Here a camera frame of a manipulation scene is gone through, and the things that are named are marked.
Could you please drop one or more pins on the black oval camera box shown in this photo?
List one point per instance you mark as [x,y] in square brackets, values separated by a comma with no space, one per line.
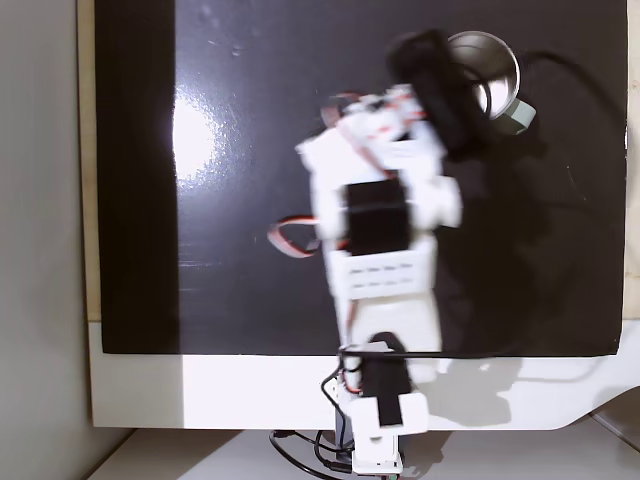
[432,90]

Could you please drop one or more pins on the black glossy table mat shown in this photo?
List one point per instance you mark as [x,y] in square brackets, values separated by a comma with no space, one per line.
[250,150]

